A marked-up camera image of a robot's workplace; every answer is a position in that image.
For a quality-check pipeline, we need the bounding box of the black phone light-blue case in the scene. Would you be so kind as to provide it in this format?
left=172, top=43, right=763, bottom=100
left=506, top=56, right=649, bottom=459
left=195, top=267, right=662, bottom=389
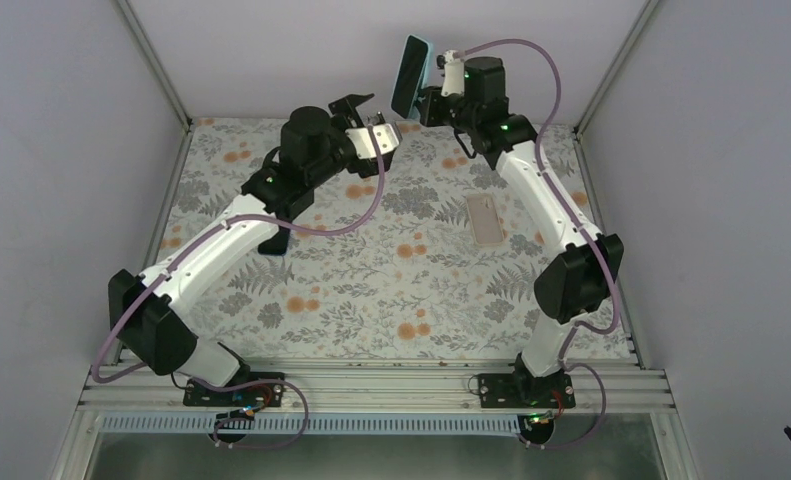
left=390, top=35, right=434, bottom=119

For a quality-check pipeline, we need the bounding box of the blue phone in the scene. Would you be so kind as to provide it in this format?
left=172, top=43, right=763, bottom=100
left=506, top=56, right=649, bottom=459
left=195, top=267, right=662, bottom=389
left=257, top=227, right=291, bottom=256

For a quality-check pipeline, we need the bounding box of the beige phone case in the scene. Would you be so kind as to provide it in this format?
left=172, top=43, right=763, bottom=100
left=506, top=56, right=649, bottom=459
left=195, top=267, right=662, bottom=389
left=465, top=194, right=504, bottom=246

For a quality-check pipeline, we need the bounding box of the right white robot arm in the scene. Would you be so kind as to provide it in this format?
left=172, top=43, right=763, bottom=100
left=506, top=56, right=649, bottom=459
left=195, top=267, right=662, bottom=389
left=418, top=51, right=624, bottom=407

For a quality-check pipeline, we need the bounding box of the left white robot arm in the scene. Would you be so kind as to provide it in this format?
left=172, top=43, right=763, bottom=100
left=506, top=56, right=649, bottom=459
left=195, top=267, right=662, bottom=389
left=108, top=94, right=402, bottom=405

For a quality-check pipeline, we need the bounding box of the floral patterned table mat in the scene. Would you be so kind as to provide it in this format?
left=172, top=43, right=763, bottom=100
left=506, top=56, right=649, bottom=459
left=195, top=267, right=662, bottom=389
left=131, top=117, right=635, bottom=363

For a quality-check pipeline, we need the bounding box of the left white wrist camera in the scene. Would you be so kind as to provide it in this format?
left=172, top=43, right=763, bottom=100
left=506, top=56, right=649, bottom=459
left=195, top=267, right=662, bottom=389
left=345, top=123, right=402, bottom=161

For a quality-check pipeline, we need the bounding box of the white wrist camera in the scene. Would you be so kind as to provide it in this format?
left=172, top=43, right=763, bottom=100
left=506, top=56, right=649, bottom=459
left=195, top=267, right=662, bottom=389
left=436, top=50, right=466, bottom=97
left=345, top=123, right=402, bottom=161

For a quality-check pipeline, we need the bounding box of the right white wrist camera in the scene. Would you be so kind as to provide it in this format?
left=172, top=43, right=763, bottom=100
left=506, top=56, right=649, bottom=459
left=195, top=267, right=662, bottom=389
left=436, top=50, right=466, bottom=97

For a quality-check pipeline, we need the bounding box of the right aluminium frame post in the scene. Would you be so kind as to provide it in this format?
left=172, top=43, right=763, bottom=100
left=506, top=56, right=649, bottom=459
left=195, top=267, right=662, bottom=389
left=574, top=0, right=661, bottom=138

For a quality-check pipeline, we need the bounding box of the aluminium frame post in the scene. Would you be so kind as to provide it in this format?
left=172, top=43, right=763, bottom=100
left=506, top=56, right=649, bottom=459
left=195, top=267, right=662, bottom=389
left=574, top=0, right=661, bottom=138
left=114, top=0, right=192, bottom=130

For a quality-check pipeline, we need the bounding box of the left aluminium frame post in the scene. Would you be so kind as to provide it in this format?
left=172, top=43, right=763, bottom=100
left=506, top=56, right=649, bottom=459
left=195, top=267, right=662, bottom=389
left=114, top=0, right=192, bottom=130

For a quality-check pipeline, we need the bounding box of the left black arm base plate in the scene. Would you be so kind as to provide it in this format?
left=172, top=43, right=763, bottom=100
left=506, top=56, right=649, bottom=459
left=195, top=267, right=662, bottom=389
left=182, top=380, right=284, bottom=409

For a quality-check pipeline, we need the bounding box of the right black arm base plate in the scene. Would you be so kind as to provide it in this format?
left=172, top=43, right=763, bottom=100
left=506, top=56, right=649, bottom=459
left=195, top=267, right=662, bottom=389
left=477, top=371, right=576, bottom=409

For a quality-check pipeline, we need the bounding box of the aluminium front rail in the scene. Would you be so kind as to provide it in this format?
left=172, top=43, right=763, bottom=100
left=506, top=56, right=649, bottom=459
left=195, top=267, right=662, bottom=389
left=78, top=359, right=675, bottom=414

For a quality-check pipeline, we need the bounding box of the light-blue slotted cable duct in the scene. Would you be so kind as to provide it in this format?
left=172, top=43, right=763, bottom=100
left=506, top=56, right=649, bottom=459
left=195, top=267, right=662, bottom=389
left=98, top=412, right=520, bottom=437

